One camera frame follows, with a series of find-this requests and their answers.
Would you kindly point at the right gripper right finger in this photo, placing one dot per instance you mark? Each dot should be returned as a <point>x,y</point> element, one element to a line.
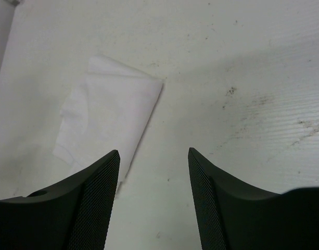
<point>232,214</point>

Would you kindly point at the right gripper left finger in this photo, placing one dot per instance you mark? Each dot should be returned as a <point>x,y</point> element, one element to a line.
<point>73,213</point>

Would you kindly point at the white tank top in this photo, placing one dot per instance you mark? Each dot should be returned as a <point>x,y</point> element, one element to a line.
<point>109,109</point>

